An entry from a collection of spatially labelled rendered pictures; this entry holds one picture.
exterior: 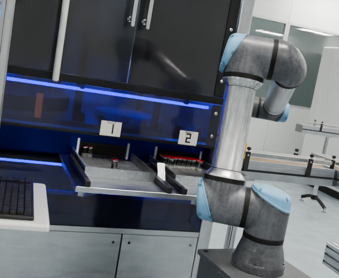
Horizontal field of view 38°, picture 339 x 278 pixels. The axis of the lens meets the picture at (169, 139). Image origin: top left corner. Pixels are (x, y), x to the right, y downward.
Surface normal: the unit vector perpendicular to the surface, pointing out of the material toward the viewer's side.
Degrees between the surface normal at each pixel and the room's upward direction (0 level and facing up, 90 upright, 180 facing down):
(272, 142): 90
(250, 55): 84
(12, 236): 90
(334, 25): 90
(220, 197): 80
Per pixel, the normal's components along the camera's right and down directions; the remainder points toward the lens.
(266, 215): -0.13, 0.11
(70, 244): 0.32, 0.19
